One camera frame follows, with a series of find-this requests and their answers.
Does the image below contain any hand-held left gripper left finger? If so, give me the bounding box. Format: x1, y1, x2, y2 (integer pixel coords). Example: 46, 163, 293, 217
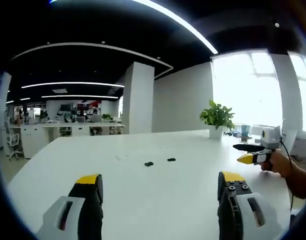
36, 173, 104, 240

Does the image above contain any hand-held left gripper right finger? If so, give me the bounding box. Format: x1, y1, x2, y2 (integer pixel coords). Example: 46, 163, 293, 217
217, 170, 292, 240

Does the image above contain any person's right hand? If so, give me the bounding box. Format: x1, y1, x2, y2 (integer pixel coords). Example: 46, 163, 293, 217
259, 151, 293, 178

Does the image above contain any blue object on windowsill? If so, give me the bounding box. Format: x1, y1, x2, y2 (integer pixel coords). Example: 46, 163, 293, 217
240, 124, 253, 143

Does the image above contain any green potted plant white pot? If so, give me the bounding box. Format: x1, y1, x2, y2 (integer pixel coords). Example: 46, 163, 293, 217
199, 99, 236, 140

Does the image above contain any white office desk row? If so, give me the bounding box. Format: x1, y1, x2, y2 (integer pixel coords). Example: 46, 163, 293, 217
19, 121, 126, 138

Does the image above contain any white office chair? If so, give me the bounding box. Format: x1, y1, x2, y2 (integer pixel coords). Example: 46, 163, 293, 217
3, 119, 24, 161

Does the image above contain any curved ceiling light strip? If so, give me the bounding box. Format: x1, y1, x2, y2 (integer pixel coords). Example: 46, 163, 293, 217
9, 41, 174, 74

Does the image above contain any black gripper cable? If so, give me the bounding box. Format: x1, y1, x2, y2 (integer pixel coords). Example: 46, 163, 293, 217
279, 138, 295, 212

